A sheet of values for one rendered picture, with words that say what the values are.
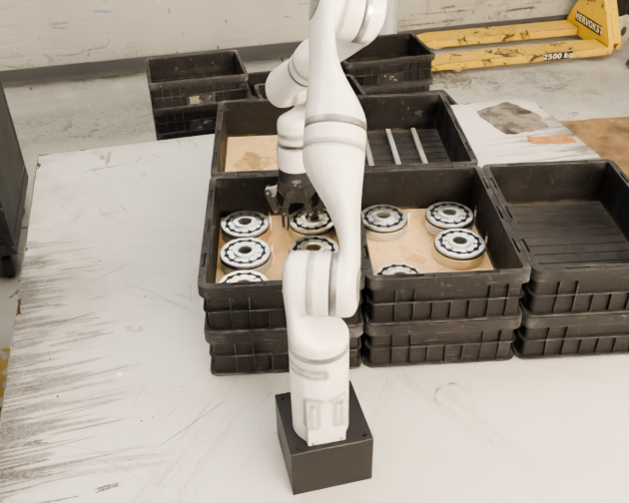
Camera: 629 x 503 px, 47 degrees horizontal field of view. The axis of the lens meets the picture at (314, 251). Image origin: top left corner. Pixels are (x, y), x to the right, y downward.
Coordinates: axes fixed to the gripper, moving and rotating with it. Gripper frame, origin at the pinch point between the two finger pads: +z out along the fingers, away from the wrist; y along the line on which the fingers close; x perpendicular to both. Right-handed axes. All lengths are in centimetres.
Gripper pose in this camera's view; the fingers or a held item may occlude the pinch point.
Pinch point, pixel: (298, 222)
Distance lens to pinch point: 158.8
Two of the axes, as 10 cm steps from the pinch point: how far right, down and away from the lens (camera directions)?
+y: 10.0, 0.1, -0.5
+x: 0.5, -5.8, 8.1
